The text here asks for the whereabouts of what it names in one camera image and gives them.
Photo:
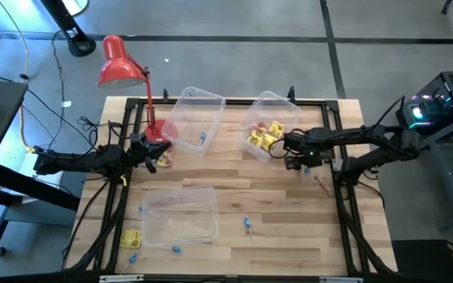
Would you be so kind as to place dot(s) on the clear plastic bin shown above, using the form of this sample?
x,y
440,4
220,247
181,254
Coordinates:
x,y
273,108
193,114
179,220

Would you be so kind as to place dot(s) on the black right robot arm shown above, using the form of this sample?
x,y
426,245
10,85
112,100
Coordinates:
x,y
368,133

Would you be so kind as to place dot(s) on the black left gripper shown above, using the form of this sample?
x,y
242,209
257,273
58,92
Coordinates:
x,y
146,151

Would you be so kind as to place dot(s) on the silver bracket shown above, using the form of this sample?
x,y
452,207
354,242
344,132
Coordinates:
x,y
120,278
340,280

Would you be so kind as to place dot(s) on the white booklet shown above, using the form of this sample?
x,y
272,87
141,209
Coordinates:
x,y
30,165

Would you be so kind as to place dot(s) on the black floor stand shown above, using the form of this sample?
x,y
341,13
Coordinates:
x,y
75,39

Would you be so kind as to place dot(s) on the black desk leg frame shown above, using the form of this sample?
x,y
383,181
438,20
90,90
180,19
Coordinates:
x,y
34,188

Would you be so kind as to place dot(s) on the grey computer cart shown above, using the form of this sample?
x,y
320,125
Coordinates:
x,y
448,177

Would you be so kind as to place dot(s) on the blue lollipop white stick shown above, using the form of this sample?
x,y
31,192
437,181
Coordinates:
x,y
142,209
133,258
202,136
246,222
307,170
176,249

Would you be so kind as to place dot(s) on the black aluminium table frame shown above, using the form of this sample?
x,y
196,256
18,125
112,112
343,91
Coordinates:
x,y
273,280

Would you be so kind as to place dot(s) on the white floor tag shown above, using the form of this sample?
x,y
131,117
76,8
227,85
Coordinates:
x,y
66,104

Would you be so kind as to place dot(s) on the red desk lamp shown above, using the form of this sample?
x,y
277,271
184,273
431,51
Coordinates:
x,y
118,67

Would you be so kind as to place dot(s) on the black table clamp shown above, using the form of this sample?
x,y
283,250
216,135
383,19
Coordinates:
x,y
166,95
290,93

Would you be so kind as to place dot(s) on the computer tower with lights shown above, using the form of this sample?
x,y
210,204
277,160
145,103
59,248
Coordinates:
x,y
446,94

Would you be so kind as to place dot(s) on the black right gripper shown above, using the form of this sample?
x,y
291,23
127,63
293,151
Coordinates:
x,y
313,145

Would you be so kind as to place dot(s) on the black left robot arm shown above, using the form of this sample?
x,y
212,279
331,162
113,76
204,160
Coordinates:
x,y
73,159

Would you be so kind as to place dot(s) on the black hazard-striped box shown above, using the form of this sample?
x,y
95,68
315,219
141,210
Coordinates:
x,y
423,263

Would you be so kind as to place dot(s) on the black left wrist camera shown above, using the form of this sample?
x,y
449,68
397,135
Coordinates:
x,y
135,138

